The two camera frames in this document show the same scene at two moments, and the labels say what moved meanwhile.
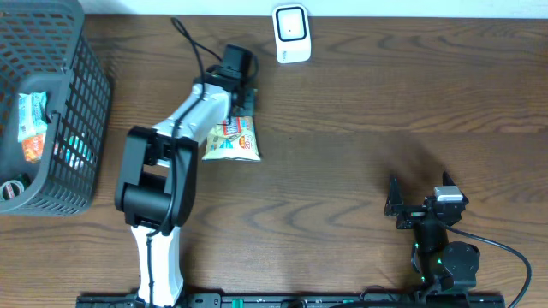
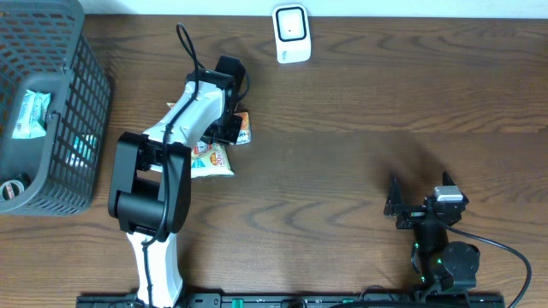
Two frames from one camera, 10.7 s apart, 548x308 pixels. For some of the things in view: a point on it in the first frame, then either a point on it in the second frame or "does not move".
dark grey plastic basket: x=44 y=49 does not move
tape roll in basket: x=11 y=189 does not move
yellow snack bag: x=234 y=139 -> x=209 y=158
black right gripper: x=394 y=206 does not move
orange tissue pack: x=33 y=148 -> x=245 y=136
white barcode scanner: x=292 y=32 does not move
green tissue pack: x=32 y=116 does not move
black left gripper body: x=249 y=105 -> x=228 y=132
